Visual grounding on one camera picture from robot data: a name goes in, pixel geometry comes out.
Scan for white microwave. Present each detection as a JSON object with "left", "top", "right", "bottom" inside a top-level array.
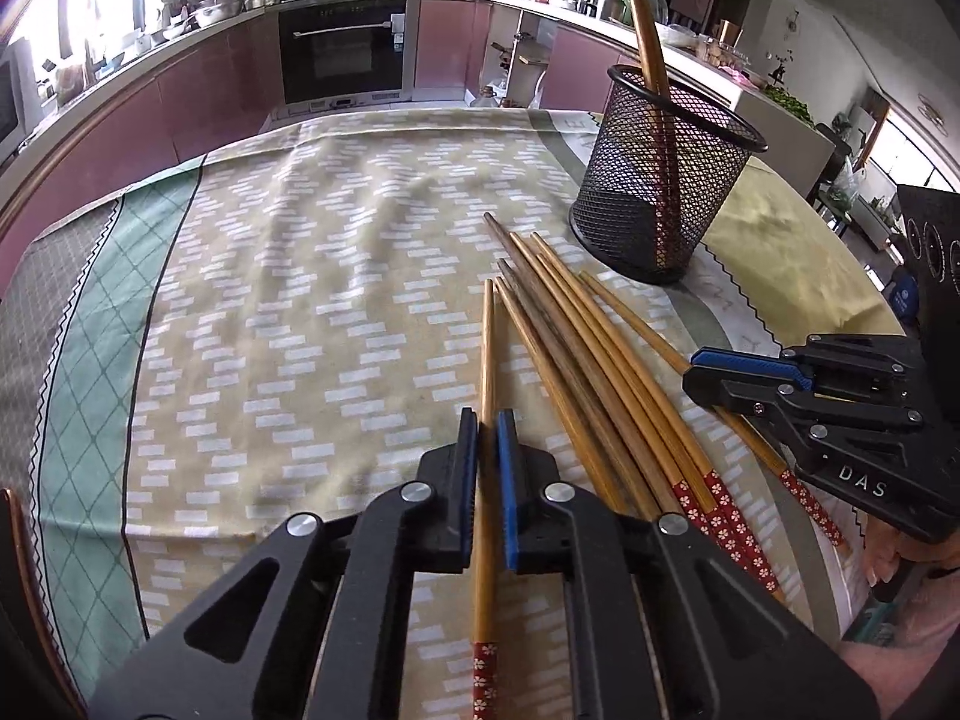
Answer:
[{"left": 0, "top": 37, "right": 38, "bottom": 162}]

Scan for kitchen window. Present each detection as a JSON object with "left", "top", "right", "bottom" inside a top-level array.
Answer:
[{"left": 11, "top": 0, "right": 147, "bottom": 65}]

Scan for black mesh utensil holder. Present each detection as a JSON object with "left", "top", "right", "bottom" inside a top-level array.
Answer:
[{"left": 568, "top": 64, "right": 770, "bottom": 286}]

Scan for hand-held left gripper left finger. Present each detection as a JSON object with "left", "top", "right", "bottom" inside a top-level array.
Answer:
[{"left": 86, "top": 409, "right": 481, "bottom": 720}]

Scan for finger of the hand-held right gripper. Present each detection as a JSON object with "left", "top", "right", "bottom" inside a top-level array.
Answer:
[
  {"left": 681, "top": 369, "right": 925, "bottom": 467},
  {"left": 690, "top": 335, "right": 929, "bottom": 392}
]

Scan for patterned beige green tablecloth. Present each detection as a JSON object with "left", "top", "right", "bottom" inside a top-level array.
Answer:
[{"left": 0, "top": 106, "right": 912, "bottom": 720}]

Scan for bunch of wooden chopsticks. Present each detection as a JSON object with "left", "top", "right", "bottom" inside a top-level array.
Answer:
[{"left": 482, "top": 212, "right": 848, "bottom": 601}]

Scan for yellow cloth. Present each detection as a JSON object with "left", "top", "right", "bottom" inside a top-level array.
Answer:
[{"left": 701, "top": 157, "right": 905, "bottom": 338}]

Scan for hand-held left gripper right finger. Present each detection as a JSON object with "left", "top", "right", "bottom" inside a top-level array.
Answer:
[{"left": 495, "top": 409, "right": 882, "bottom": 720}]

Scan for brown wooden chair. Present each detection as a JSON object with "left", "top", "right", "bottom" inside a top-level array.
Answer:
[{"left": 0, "top": 487, "right": 87, "bottom": 720}]

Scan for green leafy vegetables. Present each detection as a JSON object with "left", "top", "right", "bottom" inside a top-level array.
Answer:
[{"left": 763, "top": 85, "right": 816, "bottom": 126}]

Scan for pink base cabinets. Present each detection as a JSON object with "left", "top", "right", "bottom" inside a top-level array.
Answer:
[{"left": 0, "top": 0, "right": 623, "bottom": 271}]

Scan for person's right hand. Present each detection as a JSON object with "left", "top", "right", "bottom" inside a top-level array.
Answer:
[{"left": 859, "top": 516, "right": 912, "bottom": 602}]

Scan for person's right forearm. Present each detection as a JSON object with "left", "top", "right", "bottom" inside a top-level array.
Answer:
[{"left": 838, "top": 562, "right": 960, "bottom": 720}]

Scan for black built-in oven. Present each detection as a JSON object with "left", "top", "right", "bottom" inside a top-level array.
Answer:
[{"left": 279, "top": 0, "right": 417, "bottom": 106}]

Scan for wooden chopstick red floral end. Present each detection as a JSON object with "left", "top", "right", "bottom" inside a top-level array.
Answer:
[
  {"left": 471, "top": 277, "right": 502, "bottom": 720},
  {"left": 616, "top": 0, "right": 680, "bottom": 275}
]

